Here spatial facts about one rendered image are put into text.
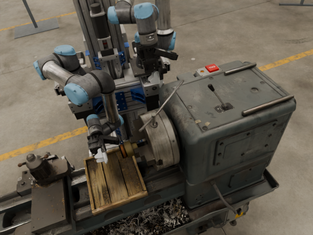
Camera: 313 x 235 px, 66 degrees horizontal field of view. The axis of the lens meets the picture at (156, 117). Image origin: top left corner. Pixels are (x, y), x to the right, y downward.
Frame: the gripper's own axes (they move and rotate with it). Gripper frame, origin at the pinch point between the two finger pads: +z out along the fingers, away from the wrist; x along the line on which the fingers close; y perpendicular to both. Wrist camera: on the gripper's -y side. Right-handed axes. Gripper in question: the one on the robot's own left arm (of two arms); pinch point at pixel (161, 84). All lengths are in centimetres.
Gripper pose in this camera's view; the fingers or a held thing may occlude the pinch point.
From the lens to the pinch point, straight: 113.6
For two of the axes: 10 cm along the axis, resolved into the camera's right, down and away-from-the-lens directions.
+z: 1.7, 8.4, 5.2
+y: -9.4, 3.0, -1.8
